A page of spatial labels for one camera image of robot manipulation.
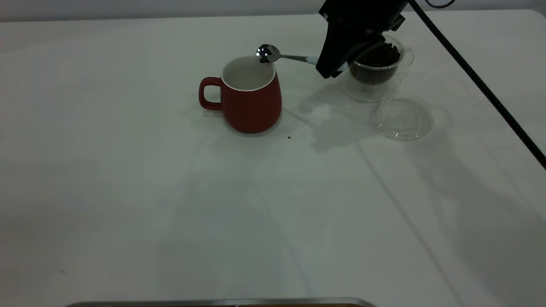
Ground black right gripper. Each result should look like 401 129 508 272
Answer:
315 0 411 79

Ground clear glass saucer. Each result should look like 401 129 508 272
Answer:
371 93 434 142

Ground red ceramic mug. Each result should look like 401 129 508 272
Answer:
198 56 282 134

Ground dark coffee beans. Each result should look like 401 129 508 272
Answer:
350 42 402 85

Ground black braided cable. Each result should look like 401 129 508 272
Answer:
408 0 546 170

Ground grey metal tray edge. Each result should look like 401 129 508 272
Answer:
64 298 378 307

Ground clear glass cup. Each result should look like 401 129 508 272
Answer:
343 33 415 103

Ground spoon with pale blue handle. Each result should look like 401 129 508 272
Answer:
256 44 349 72

